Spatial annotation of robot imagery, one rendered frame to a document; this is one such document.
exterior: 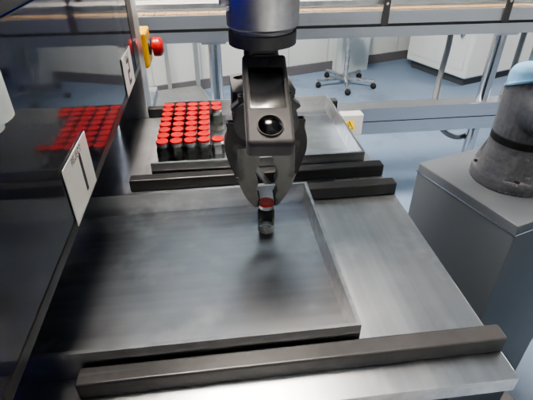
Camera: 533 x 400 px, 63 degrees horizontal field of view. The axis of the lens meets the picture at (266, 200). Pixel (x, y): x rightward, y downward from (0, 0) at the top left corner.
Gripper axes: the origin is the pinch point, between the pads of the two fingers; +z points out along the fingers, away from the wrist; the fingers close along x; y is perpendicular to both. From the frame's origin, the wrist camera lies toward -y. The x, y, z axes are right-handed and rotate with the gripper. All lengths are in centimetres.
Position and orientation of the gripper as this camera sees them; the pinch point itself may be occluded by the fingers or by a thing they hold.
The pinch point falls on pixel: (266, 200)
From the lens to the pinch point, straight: 54.4
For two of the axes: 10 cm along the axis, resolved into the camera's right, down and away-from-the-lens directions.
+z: 0.1, 8.3, 5.6
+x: -9.9, 0.8, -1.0
